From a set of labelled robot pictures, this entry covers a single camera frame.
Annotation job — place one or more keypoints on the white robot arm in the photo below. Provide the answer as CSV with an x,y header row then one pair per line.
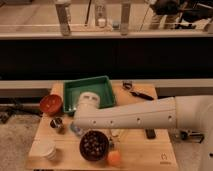
x,y
180,112

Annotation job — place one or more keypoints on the blue plastic cup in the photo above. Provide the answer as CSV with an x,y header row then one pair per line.
x,y
78,131

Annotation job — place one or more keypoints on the small metal cup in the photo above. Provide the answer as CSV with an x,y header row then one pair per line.
x,y
57,124

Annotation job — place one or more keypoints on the green plastic tray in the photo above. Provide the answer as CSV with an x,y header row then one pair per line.
x,y
100,85

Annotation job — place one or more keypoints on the wooden spoon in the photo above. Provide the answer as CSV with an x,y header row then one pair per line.
x,y
119,134

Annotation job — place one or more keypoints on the metal tongs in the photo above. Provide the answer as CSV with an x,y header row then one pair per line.
x,y
111,141

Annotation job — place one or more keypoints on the red bowl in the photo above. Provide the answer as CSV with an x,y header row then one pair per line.
x,y
51,104

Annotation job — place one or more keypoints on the dark bowl with nuts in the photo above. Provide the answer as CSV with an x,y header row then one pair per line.
x,y
94,146

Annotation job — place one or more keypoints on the black remote block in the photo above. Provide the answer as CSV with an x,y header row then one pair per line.
x,y
150,133

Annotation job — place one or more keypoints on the orange fruit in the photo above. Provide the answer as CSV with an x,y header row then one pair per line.
x,y
114,158

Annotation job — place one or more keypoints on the wooden board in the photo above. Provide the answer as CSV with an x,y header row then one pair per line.
x,y
137,152

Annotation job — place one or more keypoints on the yellow black stand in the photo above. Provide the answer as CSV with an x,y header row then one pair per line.
x,y
191,135

